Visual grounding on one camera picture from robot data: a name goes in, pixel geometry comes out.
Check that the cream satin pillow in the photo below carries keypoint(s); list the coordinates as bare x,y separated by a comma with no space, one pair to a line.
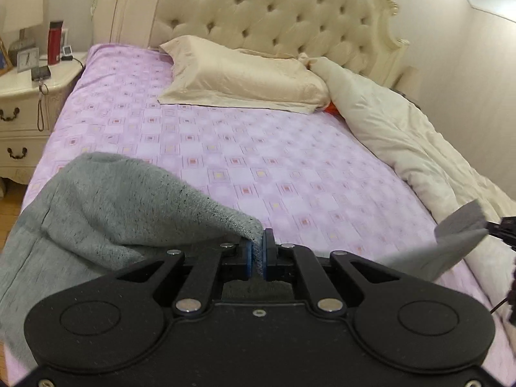
242,76

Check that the framed photo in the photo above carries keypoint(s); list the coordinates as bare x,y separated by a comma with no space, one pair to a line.
4,58

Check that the red bottle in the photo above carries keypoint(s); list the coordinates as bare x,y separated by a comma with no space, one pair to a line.
55,44

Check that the white desk clock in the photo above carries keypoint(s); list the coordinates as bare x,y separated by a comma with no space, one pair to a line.
28,59

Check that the small black device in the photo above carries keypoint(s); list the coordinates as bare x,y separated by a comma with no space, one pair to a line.
41,73

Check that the small orange item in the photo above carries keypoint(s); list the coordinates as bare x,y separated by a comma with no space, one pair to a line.
332,109

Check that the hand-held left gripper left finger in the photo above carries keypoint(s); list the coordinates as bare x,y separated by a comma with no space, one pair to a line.
253,260

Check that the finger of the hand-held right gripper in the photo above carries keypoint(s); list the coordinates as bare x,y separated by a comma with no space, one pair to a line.
502,232

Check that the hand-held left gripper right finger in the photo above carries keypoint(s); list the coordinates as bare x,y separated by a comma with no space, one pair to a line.
267,258

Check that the cream duvet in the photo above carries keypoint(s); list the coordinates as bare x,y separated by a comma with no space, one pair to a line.
403,129

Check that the cream nightstand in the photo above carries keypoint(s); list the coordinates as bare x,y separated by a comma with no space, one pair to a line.
24,105

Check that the bed with purple sheet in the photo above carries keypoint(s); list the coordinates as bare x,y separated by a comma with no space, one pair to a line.
242,149

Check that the small white gadget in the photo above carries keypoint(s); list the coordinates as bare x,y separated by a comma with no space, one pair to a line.
67,51

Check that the cream tufted headboard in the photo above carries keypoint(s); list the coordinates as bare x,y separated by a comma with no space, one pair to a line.
282,4

